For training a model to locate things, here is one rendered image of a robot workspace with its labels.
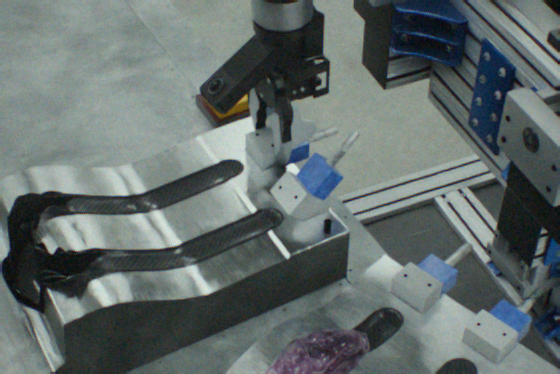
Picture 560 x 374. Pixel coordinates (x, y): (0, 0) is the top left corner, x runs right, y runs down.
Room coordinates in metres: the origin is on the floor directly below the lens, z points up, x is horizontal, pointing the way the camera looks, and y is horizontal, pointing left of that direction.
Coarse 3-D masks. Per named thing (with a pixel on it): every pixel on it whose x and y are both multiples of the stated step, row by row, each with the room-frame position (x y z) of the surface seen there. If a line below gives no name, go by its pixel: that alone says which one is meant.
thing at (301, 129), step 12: (276, 120) 0.94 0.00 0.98; (300, 120) 0.96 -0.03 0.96; (312, 120) 0.97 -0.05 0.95; (276, 132) 0.94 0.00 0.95; (300, 132) 0.95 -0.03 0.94; (312, 132) 0.96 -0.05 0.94; (276, 144) 0.94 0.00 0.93; (288, 144) 0.93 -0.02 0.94; (276, 156) 0.94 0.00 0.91; (288, 156) 0.94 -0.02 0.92
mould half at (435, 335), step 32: (384, 256) 0.81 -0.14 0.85; (352, 288) 0.76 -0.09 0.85; (384, 288) 0.76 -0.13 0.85; (288, 320) 0.69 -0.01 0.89; (320, 320) 0.70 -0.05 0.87; (352, 320) 0.71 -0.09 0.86; (416, 320) 0.71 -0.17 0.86; (448, 320) 0.71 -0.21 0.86; (256, 352) 0.64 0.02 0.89; (384, 352) 0.66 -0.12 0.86; (416, 352) 0.66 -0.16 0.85; (448, 352) 0.66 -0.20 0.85; (512, 352) 0.66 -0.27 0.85
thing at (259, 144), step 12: (252, 132) 0.99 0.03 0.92; (264, 132) 0.99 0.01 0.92; (324, 132) 1.01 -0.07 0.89; (336, 132) 1.02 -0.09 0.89; (252, 144) 0.96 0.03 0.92; (264, 144) 0.96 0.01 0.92; (300, 144) 0.98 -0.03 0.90; (252, 156) 0.96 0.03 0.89; (264, 156) 0.94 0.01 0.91; (300, 156) 0.97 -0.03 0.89; (264, 168) 0.94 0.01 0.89
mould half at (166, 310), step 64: (0, 192) 0.86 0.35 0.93; (128, 192) 0.90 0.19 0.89; (256, 192) 0.90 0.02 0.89; (0, 256) 0.81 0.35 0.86; (256, 256) 0.79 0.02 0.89; (320, 256) 0.81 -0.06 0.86; (0, 320) 0.71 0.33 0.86; (64, 320) 0.65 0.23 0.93; (128, 320) 0.68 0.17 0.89; (192, 320) 0.72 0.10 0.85
